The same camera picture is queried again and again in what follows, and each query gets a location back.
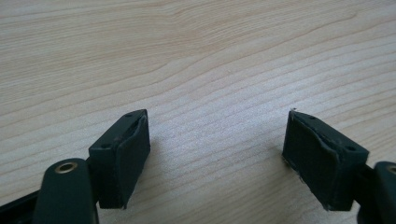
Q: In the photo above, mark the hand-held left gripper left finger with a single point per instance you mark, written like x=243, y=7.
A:
x=121, y=161

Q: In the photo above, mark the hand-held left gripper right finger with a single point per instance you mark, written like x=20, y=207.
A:
x=320, y=161

